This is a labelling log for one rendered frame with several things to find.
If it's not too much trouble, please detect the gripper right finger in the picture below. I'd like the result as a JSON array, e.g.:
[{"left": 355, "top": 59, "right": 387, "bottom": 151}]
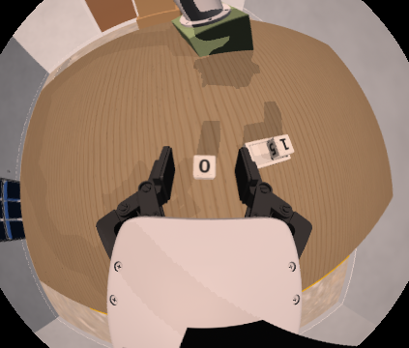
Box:
[{"left": 235, "top": 147, "right": 312, "bottom": 259}]

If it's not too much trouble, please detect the beige calendar cube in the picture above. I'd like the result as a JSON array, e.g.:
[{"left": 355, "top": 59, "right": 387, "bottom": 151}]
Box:
[
  {"left": 266, "top": 134, "right": 294, "bottom": 160},
  {"left": 193, "top": 156, "right": 216, "bottom": 180}
]

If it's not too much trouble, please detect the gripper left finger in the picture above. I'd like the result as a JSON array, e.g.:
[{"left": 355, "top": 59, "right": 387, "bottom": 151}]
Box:
[{"left": 96, "top": 146, "right": 175, "bottom": 260}]

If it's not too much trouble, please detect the beige rectangular tray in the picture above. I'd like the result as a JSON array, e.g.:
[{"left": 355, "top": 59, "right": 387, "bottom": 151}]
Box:
[{"left": 243, "top": 137, "right": 291, "bottom": 169}]

